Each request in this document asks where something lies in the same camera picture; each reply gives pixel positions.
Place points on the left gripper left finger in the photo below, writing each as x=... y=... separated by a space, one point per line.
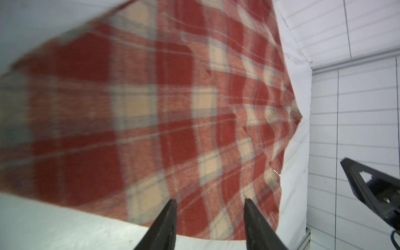
x=163 y=232

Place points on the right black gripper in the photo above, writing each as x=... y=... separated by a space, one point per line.
x=378 y=191

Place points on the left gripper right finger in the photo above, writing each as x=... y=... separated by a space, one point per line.
x=259 y=233

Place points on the red plaid skirt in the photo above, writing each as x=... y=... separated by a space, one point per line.
x=152 y=101

